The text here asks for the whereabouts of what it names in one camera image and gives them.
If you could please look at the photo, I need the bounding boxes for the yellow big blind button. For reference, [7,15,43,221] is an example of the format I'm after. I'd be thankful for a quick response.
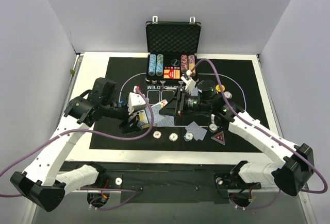
[216,84,225,93]

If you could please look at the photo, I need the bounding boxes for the blue playing card deck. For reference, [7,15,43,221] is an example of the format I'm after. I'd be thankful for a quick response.
[129,110,151,129]

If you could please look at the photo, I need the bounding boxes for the grey chip stack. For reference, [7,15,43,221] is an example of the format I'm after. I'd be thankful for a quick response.
[169,133,178,142]

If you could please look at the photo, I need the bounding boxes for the red chip stack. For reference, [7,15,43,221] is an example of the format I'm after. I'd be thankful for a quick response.
[153,131,161,139]

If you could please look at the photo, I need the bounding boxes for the blue chip stack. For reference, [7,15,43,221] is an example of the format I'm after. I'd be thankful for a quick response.
[184,132,193,142]

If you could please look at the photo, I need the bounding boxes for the red triangular dealer marker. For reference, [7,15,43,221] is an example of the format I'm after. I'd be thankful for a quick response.
[211,131,225,145]

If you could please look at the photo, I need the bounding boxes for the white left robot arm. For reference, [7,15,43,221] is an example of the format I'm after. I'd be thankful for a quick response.
[10,78,147,212]

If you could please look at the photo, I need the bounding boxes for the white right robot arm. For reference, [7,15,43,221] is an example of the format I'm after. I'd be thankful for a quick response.
[159,80,314,196]

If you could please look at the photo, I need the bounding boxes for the red playing card box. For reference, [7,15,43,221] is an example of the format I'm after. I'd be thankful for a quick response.
[163,66,181,79]

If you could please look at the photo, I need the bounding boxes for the black poker felt mat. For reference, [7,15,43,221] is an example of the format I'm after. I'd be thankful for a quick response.
[89,57,268,152]

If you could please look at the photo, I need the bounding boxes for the green grey chip row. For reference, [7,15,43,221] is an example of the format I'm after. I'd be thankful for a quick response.
[156,54,164,76]

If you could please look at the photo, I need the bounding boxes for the black dealer button in case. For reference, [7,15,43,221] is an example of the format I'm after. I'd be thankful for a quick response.
[171,59,180,66]

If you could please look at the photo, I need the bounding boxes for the dark red chip row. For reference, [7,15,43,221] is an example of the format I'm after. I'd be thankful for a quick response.
[180,55,188,74]

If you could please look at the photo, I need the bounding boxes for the purple and orange chip row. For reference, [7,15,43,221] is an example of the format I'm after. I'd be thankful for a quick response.
[188,55,195,77]

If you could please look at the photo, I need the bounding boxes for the light blue chip row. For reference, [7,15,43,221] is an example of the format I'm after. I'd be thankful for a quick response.
[148,54,157,76]

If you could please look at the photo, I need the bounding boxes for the black aluminium poker case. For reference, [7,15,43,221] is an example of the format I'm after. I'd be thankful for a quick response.
[145,16,202,84]

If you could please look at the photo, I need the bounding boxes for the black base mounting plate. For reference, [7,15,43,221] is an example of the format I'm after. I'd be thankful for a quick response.
[102,163,261,204]

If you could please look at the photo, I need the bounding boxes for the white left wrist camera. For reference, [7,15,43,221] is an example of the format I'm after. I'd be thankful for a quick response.
[127,92,147,115]

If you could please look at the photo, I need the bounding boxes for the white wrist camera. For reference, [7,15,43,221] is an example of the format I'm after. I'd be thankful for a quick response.
[181,70,196,95]
[127,92,147,115]

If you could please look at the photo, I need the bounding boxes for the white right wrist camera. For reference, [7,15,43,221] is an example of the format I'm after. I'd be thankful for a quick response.
[181,70,196,95]

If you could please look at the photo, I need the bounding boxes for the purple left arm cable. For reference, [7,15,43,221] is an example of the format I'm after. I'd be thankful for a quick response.
[0,87,155,211]

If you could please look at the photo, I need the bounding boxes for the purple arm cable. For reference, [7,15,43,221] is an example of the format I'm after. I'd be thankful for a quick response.
[0,87,155,211]
[190,58,327,211]

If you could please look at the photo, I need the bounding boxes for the aluminium front rail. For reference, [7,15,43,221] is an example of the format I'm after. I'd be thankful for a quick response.
[30,169,309,194]

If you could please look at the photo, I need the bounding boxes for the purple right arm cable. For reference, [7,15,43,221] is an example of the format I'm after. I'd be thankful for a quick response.
[190,58,327,211]

